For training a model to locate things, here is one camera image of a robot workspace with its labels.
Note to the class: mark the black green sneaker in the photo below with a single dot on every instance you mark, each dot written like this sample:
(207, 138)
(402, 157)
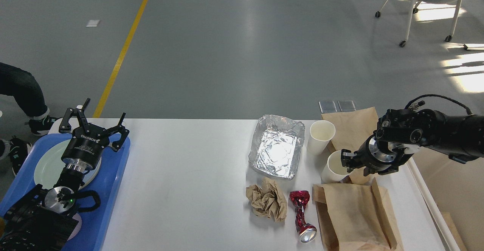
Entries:
(16, 150)
(42, 126)

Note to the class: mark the crumpled brown paper ball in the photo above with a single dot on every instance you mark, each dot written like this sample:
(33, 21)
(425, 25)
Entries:
(267, 200)

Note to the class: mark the white paper cup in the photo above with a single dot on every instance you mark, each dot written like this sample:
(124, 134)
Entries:
(321, 133)
(334, 171)

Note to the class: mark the green plate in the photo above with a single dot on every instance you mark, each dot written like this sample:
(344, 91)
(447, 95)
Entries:
(50, 165)

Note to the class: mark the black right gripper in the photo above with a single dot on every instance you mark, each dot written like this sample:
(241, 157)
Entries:
(375, 157)

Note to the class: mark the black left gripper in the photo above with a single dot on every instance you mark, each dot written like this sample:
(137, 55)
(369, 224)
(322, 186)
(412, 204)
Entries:
(86, 145)

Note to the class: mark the white plastic bin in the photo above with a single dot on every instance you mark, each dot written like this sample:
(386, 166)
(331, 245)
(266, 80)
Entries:
(454, 194)

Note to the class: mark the brown paper bag lower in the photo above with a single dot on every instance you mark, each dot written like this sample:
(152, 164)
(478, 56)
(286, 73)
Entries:
(355, 217)

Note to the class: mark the blue plastic tray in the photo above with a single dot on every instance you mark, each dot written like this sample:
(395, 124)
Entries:
(94, 224)

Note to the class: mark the grey floor outlet plate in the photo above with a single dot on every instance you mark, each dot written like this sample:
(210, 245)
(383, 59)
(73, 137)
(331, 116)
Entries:
(336, 106)

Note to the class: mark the brown paper bag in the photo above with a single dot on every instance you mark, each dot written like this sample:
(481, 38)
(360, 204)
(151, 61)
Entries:
(352, 129)
(355, 217)

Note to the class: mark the aluminium foil tray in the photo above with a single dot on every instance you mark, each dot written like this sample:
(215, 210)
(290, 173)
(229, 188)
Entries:
(276, 146)

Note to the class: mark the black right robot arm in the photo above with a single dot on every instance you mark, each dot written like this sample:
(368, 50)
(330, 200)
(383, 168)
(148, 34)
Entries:
(401, 133)

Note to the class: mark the person leg dark jeans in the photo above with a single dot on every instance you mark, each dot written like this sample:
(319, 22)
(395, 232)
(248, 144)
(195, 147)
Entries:
(26, 91)

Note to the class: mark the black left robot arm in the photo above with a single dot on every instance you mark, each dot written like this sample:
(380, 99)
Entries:
(65, 192)

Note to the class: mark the brown paper bag upper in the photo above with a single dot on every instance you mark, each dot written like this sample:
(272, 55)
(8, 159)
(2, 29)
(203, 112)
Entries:
(352, 129)

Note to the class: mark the crushed red soda can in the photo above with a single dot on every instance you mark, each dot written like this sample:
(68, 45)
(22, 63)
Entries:
(307, 231)

